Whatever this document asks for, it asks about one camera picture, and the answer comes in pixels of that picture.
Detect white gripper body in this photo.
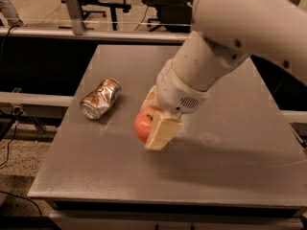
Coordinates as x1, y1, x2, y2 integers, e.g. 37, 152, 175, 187
155, 59, 210, 114

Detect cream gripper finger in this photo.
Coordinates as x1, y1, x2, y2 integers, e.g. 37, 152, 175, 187
140, 85, 158, 110
145, 112, 182, 150

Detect red apple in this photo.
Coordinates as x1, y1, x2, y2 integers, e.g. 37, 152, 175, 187
134, 107, 160, 143

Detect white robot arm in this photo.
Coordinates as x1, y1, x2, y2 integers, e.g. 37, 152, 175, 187
142, 0, 307, 150

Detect crushed aluminium soda can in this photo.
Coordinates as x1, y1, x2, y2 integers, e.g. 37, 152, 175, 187
80, 79, 122, 120

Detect grey metal table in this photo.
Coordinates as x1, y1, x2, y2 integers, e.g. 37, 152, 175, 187
29, 45, 306, 230

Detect black office chair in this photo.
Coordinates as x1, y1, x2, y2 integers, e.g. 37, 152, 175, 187
142, 0, 193, 33

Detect person's legs grey trousers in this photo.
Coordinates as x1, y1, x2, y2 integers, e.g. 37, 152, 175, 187
0, 0, 24, 27

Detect metal rail with glass barrier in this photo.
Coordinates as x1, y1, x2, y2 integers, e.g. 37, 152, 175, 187
0, 27, 189, 45

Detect left metal barrier bracket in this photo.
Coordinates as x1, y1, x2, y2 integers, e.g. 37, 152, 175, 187
64, 0, 85, 35

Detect black cable on floor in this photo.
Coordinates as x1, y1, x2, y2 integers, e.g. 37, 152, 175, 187
0, 110, 20, 169

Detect black cable lower left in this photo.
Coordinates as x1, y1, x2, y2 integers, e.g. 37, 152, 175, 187
0, 190, 44, 219

